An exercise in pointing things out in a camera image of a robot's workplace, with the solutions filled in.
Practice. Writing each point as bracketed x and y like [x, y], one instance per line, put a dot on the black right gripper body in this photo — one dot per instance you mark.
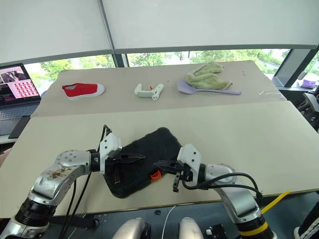
[184, 174]

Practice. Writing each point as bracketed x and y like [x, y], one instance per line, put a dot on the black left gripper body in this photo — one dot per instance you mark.
[113, 163]

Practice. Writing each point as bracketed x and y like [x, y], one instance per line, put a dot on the black plastic tool case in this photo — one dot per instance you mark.
[149, 152]

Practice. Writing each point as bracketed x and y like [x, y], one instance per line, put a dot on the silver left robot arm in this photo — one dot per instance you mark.
[49, 179]

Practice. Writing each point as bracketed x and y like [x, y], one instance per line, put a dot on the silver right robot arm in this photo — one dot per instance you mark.
[236, 194]

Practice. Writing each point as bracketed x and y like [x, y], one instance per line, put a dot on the silver rounded shape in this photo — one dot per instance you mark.
[190, 229]
[132, 229]

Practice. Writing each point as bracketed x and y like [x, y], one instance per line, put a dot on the black box with white button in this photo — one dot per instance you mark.
[216, 231]

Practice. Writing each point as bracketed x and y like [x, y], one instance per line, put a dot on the white printed plastic part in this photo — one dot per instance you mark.
[149, 91]

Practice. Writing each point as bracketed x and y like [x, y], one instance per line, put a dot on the purple plastic spatula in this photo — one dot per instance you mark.
[185, 88]

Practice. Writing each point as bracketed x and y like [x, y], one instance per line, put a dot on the red white shoe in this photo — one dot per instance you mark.
[82, 90]

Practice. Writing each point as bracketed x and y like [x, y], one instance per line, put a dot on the green towel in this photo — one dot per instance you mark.
[207, 78]

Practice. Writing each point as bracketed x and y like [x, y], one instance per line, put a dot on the open laptop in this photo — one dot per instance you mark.
[15, 87]

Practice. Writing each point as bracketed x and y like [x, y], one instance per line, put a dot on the dark striped trouser leg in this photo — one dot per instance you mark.
[310, 221]

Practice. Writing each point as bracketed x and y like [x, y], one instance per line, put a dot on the grey office chair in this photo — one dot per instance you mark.
[310, 102]

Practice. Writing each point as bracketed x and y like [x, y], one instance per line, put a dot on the white roller blind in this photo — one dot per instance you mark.
[211, 22]
[49, 27]

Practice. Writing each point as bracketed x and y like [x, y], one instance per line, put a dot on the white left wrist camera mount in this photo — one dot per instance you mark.
[109, 147]

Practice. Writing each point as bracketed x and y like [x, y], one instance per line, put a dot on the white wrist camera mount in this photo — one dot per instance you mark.
[189, 156]
[109, 147]

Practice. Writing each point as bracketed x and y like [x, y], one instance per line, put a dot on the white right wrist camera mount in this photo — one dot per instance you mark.
[189, 156]

